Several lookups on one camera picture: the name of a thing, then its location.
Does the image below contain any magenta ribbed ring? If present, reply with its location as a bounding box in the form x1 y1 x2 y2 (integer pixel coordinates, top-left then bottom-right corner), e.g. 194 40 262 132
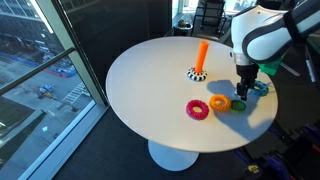
185 99 210 121

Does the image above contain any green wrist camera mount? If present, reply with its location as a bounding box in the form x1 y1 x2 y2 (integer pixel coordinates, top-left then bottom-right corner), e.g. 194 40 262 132
257 56 286 77

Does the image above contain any green ring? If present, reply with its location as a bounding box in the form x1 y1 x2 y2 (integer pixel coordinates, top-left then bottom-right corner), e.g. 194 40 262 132
230 99 248 114

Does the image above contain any orange honeycomb ring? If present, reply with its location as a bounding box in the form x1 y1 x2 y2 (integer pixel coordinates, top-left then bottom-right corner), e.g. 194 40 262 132
208 93 232 112

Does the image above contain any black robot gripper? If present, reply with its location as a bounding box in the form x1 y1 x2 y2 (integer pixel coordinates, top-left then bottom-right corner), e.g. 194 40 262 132
235 61 260 102

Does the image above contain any dark window frame post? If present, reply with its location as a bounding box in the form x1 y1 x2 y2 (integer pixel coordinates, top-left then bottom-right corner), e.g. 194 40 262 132
34 0 109 107

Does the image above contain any blue dotted ring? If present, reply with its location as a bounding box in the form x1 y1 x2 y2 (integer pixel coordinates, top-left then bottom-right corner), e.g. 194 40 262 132
251 80 270 97

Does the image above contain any black metal shelf rack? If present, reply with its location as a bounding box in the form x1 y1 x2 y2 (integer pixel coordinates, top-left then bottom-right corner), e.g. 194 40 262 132
194 0 228 38

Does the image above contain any white table pedestal base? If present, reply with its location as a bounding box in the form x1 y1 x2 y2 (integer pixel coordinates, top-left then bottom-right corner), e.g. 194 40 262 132
147 139 200 172

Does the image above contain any black equipment cart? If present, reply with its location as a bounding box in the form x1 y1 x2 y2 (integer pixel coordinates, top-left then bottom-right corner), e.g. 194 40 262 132
233 123 320 180

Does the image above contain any orange stacking peg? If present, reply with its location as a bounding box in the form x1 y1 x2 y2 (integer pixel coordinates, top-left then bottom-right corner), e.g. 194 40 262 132
194 40 210 74

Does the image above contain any black and white striped ring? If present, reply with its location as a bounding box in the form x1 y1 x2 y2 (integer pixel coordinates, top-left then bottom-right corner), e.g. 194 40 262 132
186 67 208 83

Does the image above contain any yellow label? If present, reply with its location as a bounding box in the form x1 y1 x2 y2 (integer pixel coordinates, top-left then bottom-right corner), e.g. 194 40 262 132
247 164 261 175

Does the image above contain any dark window handrail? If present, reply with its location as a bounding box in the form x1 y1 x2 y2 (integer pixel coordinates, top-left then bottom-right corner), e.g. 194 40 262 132
0 47 76 97

